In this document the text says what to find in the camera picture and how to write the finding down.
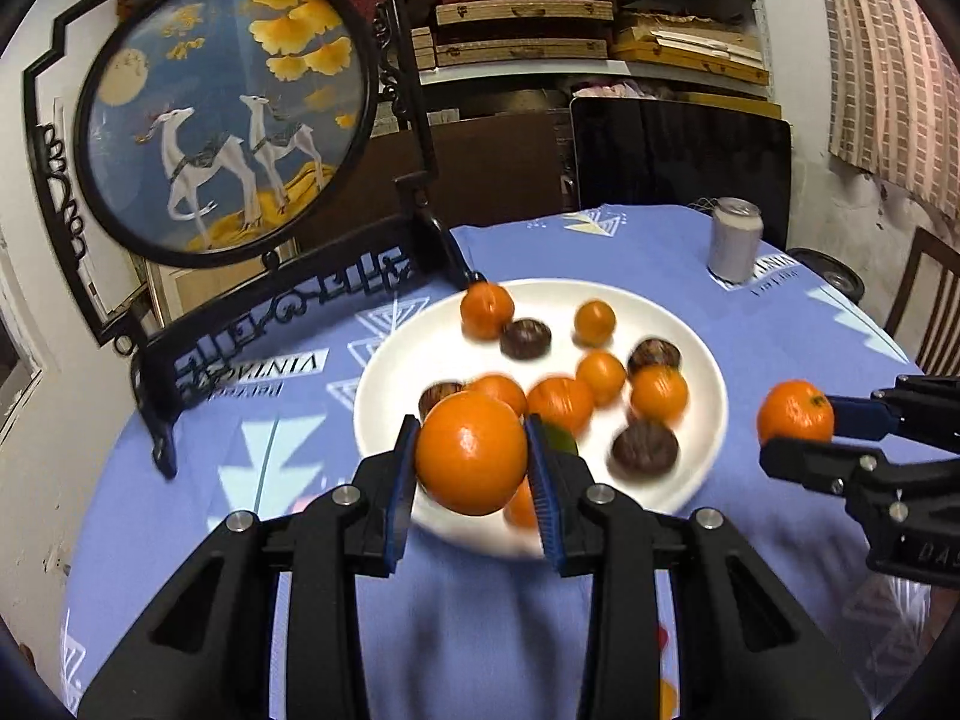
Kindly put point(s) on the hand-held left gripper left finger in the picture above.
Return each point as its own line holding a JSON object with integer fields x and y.
{"x": 401, "y": 495}

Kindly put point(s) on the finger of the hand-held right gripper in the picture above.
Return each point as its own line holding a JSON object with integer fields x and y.
{"x": 817, "y": 465}
{"x": 862, "y": 417}

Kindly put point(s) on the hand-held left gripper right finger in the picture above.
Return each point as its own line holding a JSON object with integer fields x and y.
{"x": 544, "y": 502}

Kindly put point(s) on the mandarin with green leaf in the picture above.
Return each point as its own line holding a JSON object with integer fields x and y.
{"x": 562, "y": 401}

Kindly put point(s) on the dark brown fruit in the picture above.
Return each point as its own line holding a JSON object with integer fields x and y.
{"x": 645, "y": 450}
{"x": 526, "y": 337}
{"x": 654, "y": 354}
{"x": 439, "y": 394}

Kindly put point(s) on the small orange mandarin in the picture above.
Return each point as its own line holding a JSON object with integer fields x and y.
{"x": 600, "y": 376}
{"x": 595, "y": 321}

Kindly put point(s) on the white round plate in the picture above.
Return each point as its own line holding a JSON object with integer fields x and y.
{"x": 420, "y": 345}

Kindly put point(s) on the clear plastic bag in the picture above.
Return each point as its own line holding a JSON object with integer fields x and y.
{"x": 892, "y": 630}

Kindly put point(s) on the brown wooden chair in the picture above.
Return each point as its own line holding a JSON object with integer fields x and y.
{"x": 926, "y": 292}

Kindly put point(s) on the purple patterned tablecloth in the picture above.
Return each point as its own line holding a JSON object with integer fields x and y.
{"x": 750, "y": 315}

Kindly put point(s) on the grey drink can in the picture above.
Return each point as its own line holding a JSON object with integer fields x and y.
{"x": 735, "y": 247}

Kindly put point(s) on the yellow orange fruit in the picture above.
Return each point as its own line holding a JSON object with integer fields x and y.
{"x": 667, "y": 697}

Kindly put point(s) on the black flat panel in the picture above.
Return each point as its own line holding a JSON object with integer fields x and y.
{"x": 675, "y": 157}

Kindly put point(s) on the brown board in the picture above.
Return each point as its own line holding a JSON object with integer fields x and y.
{"x": 495, "y": 180}

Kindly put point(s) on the pink checked curtain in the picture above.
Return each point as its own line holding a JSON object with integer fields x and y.
{"x": 892, "y": 52}

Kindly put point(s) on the pink cloth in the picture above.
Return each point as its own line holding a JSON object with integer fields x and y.
{"x": 615, "y": 90}

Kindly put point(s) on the round embroidered screen black stand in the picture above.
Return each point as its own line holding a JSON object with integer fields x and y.
{"x": 225, "y": 112}

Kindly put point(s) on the stack of wooden boxes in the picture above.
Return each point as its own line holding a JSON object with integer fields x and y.
{"x": 525, "y": 15}

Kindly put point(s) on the light wooden frame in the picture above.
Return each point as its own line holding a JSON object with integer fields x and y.
{"x": 195, "y": 277}

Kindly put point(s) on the white wall shelf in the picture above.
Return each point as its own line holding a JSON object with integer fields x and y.
{"x": 525, "y": 75}

